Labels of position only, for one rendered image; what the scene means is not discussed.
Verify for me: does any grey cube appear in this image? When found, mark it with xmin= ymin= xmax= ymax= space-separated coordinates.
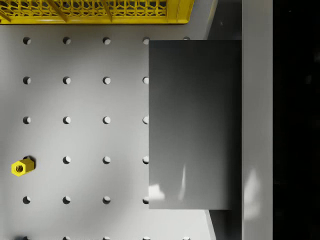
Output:
xmin=148 ymin=39 xmax=243 ymax=210

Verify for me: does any yellow basket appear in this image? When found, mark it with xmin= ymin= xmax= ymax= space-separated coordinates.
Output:
xmin=0 ymin=0 xmax=195 ymax=25

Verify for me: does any yellow bolt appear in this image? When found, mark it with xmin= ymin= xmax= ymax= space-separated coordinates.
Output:
xmin=10 ymin=159 xmax=36 ymax=178

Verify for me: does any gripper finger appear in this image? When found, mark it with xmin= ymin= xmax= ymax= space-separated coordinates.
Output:
xmin=204 ymin=0 xmax=243 ymax=41
xmin=204 ymin=209 xmax=243 ymax=240

